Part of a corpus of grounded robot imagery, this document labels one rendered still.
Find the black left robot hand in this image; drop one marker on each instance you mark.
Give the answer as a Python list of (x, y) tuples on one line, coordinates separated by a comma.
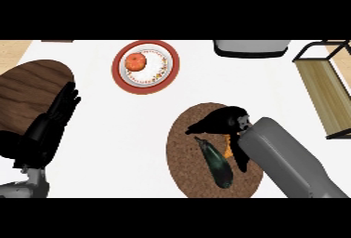
[(46, 136)]

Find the dark brown wooden cutting board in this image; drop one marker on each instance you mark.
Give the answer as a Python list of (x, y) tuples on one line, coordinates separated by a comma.
[(27, 89)]

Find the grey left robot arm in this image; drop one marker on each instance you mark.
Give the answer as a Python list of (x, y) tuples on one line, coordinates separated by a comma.
[(27, 187)]

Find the black framed wooden tiered shelf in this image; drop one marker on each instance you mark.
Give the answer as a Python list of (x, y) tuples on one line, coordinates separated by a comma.
[(326, 93)]

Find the brown flat object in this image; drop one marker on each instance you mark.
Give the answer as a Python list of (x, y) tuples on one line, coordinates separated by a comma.
[(56, 40)]

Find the white and black appliance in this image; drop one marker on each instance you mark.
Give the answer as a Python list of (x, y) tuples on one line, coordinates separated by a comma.
[(251, 48)]

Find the red rimmed white plate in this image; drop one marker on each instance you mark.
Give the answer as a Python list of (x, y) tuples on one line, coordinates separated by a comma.
[(145, 80)]

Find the dark green eggplant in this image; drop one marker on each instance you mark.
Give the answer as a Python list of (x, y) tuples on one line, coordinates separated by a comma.
[(217, 162)]

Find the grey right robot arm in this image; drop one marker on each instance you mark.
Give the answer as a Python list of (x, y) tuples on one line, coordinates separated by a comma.
[(284, 158)]

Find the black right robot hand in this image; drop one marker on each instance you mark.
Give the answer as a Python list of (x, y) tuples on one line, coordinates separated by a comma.
[(222, 119)]

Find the brown oval cork placemat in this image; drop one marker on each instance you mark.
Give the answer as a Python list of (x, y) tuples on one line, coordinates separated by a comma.
[(188, 161)]

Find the orange tomato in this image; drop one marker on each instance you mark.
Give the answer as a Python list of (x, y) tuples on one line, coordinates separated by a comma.
[(136, 61)]

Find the orange carrot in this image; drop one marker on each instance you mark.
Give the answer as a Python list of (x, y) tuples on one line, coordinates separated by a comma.
[(228, 147)]

